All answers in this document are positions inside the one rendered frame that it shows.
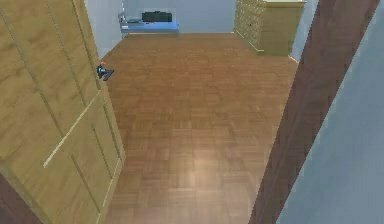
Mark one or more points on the black box-shaped device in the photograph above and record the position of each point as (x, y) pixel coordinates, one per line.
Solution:
(156, 16)

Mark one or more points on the light wooden room door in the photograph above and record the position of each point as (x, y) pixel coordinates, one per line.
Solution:
(50, 100)

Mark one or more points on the blue low table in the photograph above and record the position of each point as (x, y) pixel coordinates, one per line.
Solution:
(150, 26)

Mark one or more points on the dark brown door frame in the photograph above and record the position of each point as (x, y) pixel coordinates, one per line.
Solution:
(306, 110)

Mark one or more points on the light wooden chest of drawers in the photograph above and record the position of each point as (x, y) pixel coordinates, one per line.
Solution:
(270, 26)

